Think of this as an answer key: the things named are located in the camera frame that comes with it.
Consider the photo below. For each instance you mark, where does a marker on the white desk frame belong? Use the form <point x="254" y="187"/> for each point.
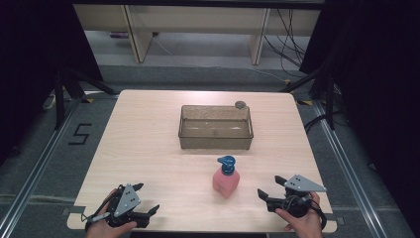
<point x="198" y="20"/>

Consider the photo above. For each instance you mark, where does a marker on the person's left hand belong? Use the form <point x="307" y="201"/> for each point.
<point x="99" y="228"/>

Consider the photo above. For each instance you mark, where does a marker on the clear brown plastic box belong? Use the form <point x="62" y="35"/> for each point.
<point x="214" y="140"/>

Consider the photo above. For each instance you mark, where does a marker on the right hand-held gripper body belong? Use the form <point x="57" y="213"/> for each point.
<point x="297" y="198"/>

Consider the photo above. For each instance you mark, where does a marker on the person's right hand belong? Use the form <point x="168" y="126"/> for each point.
<point x="305" y="226"/>

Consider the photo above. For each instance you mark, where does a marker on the dark curtain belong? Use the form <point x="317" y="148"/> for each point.
<point x="36" y="66"/>
<point x="379" y="82"/>

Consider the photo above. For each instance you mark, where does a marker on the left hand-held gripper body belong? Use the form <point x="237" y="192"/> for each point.
<point x="127" y="202"/>

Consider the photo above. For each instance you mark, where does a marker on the metal floor rail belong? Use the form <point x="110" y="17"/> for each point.
<point x="346" y="165"/>
<point x="36" y="168"/>

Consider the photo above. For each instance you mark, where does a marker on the pink soap bottle blue pump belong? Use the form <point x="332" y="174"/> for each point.
<point x="226" y="183"/>

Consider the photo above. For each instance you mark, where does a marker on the black metal stand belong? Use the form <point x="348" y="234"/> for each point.
<point x="60" y="99"/>
<point x="328" y="95"/>

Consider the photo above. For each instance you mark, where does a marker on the small round grey disc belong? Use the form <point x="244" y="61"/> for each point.
<point x="240" y="104"/>

